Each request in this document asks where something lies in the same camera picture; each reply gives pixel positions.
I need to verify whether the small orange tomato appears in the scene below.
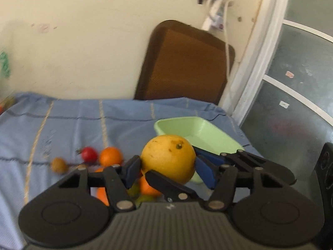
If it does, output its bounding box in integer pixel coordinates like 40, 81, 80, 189
139, 176, 162, 197

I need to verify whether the large yellow grapefruit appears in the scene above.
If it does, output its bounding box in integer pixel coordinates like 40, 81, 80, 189
140, 135, 196, 185

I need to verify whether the green tomato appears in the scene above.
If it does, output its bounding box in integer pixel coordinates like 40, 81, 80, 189
127, 183, 155, 208

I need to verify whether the light green plastic basket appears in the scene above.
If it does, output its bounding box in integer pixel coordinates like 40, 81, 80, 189
153, 116, 245, 184

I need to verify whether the brown kiwi fruit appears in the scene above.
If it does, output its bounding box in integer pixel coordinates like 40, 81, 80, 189
51, 157, 69, 174

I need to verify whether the red cherry tomato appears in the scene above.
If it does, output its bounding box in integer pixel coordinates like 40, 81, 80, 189
76, 147, 98, 164

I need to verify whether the large orange tangerine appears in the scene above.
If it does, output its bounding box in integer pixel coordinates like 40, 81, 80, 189
99, 147, 123, 166

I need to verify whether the blue striped tablecloth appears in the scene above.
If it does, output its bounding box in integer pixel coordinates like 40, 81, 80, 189
1, 93, 256, 249

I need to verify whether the brown woven chair back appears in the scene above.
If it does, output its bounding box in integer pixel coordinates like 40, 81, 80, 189
134, 20, 235, 104

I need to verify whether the clear plastic bag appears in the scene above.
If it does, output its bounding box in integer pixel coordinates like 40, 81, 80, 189
0, 48, 13, 105

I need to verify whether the white door frame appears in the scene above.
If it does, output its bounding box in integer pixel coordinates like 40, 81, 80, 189
220, 0, 288, 125

